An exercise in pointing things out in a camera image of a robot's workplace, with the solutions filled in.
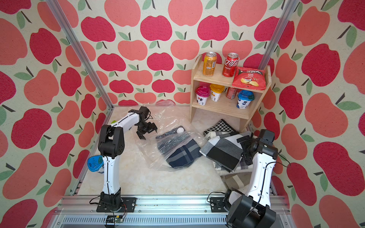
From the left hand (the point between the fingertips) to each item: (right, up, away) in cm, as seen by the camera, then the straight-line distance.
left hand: (154, 135), depth 101 cm
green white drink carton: (-32, +10, +5) cm, 34 cm away
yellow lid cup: (+42, +30, -13) cm, 54 cm away
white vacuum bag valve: (+19, +4, -1) cm, 20 cm away
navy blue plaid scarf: (+19, -5, -23) cm, 30 cm away
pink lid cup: (+33, +28, -16) cm, 46 cm away
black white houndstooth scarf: (+50, +7, +2) cm, 50 cm away
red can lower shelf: (+53, +29, -9) cm, 61 cm away
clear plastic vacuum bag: (+9, +11, +10) cm, 17 cm away
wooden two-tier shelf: (+49, +20, -8) cm, 54 cm away
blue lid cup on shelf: (+58, +24, -17) cm, 65 cm away
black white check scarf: (+46, -8, -18) cm, 50 cm away
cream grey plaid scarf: (+56, -16, -21) cm, 62 cm away
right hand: (+54, -6, -24) cm, 59 cm away
